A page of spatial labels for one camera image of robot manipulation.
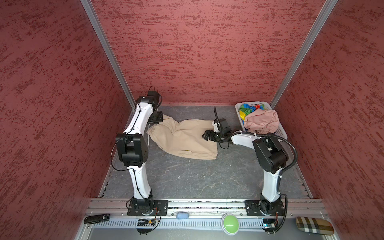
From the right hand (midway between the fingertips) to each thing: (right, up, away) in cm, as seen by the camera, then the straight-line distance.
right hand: (206, 139), depth 98 cm
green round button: (+9, -37, -29) cm, 47 cm away
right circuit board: (+29, -37, -28) cm, 55 cm away
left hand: (-32, +10, -8) cm, 35 cm away
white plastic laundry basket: (+46, +26, +12) cm, 54 cm away
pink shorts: (+37, +12, -1) cm, 39 cm away
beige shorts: (-15, 0, +1) cm, 15 cm away
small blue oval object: (-14, -34, -27) cm, 45 cm away
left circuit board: (-32, -37, -26) cm, 56 cm away
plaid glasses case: (+48, -35, -31) cm, 67 cm away
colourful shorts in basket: (+29, +21, +5) cm, 36 cm away
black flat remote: (-53, -32, -31) cm, 70 cm away
